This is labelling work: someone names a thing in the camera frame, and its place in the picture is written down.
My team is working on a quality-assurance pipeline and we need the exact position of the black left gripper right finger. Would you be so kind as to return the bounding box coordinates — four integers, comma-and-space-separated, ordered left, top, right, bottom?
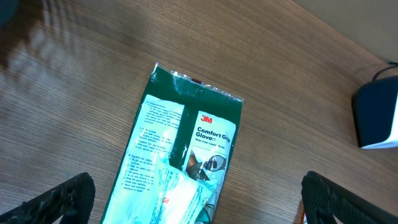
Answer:
301, 171, 397, 224

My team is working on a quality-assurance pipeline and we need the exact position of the black scanner cable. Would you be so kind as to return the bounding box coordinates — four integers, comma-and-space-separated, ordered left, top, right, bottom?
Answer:
371, 61, 398, 82

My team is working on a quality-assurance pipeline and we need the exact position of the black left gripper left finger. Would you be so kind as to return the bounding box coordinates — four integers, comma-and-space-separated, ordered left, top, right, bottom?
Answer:
1, 172, 96, 224

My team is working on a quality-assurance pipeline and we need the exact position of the green 3M package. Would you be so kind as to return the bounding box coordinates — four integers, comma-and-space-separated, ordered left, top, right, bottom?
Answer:
101, 64, 243, 223

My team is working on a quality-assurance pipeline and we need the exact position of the white barcode scanner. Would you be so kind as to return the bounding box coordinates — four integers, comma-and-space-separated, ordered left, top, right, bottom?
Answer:
352, 76, 397, 149

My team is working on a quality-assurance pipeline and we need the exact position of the red stick packet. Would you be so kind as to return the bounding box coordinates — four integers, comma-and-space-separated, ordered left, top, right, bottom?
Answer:
301, 213, 308, 224

